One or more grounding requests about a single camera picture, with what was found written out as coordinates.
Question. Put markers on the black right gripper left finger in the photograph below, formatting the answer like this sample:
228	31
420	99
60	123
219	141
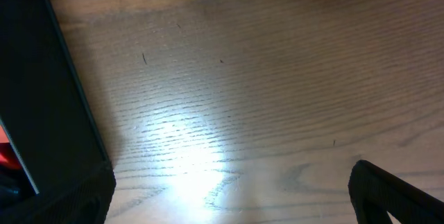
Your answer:
82	200

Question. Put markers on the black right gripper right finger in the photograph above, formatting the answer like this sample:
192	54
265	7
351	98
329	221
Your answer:
377	195

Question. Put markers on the orange scraper wooden handle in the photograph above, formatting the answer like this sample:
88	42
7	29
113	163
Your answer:
8	157

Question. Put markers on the dark green box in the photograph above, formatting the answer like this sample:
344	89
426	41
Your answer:
43	105

